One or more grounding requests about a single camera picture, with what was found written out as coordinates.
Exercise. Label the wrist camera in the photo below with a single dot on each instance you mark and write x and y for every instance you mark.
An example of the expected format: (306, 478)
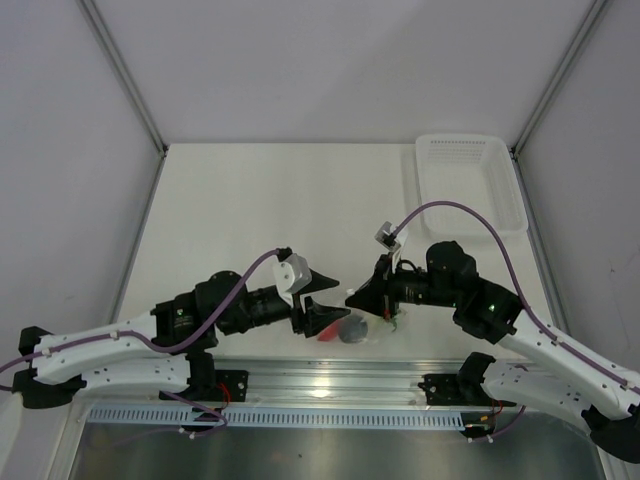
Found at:
(292, 274)
(393, 242)

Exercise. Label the left aluminium frame post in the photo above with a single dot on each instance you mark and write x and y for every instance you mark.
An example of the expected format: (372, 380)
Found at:
(118, 65)

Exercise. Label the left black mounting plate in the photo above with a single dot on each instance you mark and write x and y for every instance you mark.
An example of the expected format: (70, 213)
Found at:
(230, 386)

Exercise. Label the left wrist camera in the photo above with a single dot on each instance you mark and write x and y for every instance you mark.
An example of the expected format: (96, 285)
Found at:
(292, 274)

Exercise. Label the clear zip top bag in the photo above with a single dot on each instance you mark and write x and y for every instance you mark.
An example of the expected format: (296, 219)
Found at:
(375, 334)

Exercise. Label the black mounting plate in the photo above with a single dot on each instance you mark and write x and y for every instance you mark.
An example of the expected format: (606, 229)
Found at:
(230, 386)
(448, 390)

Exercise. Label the black round food item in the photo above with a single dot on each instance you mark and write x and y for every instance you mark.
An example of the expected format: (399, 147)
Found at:
(354, 329)

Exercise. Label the white plastic basket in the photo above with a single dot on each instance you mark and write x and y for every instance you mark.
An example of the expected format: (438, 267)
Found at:
(476, 171)

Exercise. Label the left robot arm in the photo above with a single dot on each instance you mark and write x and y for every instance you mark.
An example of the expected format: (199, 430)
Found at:
(166, 351)

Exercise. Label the white daikon radish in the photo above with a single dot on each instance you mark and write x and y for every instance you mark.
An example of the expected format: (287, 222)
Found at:
(394, 323)

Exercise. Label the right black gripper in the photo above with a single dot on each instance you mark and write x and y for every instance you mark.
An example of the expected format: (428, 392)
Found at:
(378, 294)

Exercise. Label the aluminium frame post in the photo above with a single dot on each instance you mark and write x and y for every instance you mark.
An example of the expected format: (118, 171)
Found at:
(569, 58)
(118, 65)

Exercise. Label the right aluminium frame post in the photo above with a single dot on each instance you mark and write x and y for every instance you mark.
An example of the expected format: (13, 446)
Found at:
(569, 58)

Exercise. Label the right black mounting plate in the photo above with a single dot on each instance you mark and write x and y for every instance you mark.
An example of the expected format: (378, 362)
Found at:
(448, 390)

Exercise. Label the red tomato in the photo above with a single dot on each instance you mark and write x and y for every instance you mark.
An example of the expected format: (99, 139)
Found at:
(330, 333)

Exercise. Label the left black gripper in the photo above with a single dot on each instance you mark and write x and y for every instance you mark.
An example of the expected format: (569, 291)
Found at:
(318, 315)

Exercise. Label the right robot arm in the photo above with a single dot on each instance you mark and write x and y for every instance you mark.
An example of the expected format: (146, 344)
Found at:
(580, 387)

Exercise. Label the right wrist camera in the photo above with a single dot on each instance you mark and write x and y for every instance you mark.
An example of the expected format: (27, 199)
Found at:
(393, 242)

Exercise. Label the white slotted cable duct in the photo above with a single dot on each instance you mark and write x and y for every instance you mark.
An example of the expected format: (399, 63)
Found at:
(413, 420)

